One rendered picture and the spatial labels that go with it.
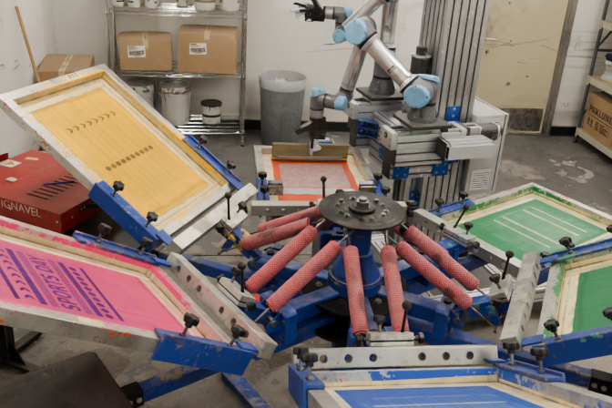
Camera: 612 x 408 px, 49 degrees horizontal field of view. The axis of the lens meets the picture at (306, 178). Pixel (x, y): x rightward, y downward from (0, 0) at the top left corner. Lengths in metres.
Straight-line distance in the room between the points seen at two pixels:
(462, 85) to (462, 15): 0.37
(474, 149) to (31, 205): 2.08
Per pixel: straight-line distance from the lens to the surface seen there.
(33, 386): 2.17
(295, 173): 3.48
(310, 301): 2.33
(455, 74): 3.69
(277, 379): 3.60
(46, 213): 2.80
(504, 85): 7.48
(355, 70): 3.53
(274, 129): 6.45
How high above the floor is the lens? 2.30
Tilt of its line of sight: 23 degrees down
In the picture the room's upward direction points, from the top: 4 degrees clockwise
